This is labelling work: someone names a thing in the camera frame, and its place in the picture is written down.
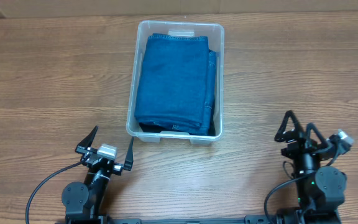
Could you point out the blue denim jeans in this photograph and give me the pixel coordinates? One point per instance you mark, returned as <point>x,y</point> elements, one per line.
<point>176,86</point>

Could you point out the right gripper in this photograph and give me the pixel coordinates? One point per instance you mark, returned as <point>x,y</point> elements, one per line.
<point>299,144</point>

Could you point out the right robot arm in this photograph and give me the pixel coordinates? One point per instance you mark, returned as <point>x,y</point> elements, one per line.
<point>320,186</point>

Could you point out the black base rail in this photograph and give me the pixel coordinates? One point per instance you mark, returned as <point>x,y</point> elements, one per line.
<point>249,219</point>

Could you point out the clear plastic storage bin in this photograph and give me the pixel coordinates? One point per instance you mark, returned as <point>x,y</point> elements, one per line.
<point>215,34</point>

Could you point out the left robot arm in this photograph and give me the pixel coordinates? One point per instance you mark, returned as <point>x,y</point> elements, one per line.
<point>83,200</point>

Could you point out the black garment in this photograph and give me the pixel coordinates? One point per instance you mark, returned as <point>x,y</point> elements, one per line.
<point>153,128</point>
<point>211,130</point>

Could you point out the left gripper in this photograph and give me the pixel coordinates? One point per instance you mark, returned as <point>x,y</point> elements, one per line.
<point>117,169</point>

